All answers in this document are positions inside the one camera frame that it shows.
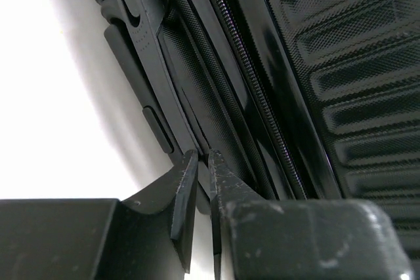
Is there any black ribbed hard-shell suitcase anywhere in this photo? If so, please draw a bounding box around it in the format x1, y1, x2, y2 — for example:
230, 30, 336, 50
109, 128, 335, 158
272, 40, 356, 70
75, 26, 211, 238
95, 0, 419, 268

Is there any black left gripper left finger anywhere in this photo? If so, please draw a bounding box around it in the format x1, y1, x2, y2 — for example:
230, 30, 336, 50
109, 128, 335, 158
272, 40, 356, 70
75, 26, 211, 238
1, 150, 198, 279

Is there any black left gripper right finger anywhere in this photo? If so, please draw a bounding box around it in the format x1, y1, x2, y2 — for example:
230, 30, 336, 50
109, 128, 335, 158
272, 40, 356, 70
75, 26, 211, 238
208, 150, 415, 279

